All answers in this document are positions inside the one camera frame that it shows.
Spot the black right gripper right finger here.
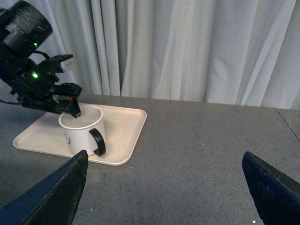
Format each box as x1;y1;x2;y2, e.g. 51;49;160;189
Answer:
242;151;300;225

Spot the white smiley mug black handle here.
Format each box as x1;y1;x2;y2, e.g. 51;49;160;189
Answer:
59;105;106;156

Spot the pale grey curtain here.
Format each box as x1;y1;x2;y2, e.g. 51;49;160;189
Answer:
34;0;300;109

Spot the beige rectangular plastic tray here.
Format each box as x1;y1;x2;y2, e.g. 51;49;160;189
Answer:
13;105;147;166

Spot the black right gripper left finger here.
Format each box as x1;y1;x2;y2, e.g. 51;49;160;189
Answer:
0;150;88;225

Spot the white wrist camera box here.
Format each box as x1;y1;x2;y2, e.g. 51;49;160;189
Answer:
60;58;75;73

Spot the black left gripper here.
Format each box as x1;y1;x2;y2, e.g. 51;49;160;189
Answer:
9;54;82;118

